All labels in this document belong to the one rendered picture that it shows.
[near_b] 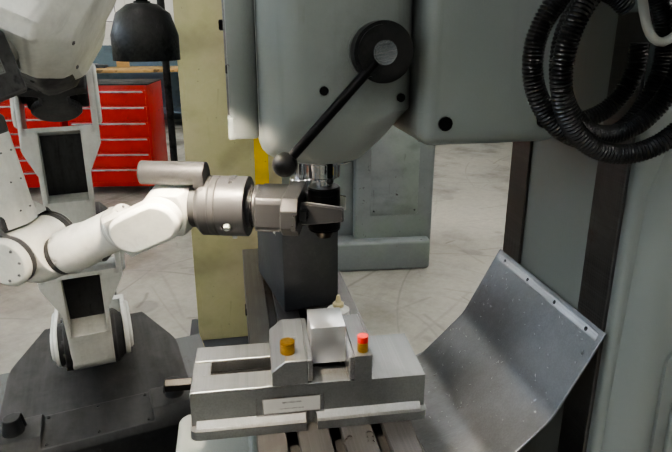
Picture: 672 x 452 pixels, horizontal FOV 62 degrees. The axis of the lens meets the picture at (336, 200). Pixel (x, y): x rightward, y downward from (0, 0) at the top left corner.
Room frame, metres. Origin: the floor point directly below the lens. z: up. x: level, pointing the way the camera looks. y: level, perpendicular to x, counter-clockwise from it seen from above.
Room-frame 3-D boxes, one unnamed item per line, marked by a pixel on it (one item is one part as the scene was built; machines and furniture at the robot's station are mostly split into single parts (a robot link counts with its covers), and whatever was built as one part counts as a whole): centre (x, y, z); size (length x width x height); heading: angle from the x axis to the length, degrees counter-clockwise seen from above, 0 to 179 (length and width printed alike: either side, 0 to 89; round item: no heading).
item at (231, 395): (0.77, 0.05, 0.97); 0.35 x 0.15 x 0.11; 98
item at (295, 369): (0.76, 0.07, 1.01); 0.12 x 0.06 x 0.04; 8
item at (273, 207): (0.79, 0.11, 1.23); 0.13 x 0.12 x 0.10; 176
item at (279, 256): (1.17, 0.09, 1.02); 0.22 x 0.12 x 0.20; 21
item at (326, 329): (0.77, 0.02, 1.03); 0.06 x 0.05 x 0.06; 8
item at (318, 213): (0.75, 0.02, 1.23); 0.06 x 0.02 x 0.03; 86
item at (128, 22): (0.65, 0.21, 1.48); 0.07 x 0.07 x 0.06
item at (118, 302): (1.39, 0.67, 0.68); 0.21 x 0.20 x 0.13; 23
